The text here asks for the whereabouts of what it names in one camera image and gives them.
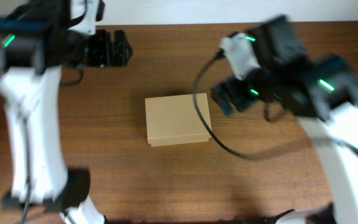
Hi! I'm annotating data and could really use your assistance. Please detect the brown cardboard box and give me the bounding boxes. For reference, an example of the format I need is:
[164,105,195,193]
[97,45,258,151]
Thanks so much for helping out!
[145,93,211,147]

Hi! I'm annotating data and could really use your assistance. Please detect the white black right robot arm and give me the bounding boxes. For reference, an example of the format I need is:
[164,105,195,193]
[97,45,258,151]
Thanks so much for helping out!
[212,16,358,223]

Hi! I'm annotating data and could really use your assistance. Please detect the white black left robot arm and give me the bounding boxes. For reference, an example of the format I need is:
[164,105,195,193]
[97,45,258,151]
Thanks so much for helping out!
[0,1,133,223]

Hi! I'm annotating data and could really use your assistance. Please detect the black right camera cable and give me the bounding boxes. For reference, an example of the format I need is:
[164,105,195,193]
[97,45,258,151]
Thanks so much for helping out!
[193,49,358,178]

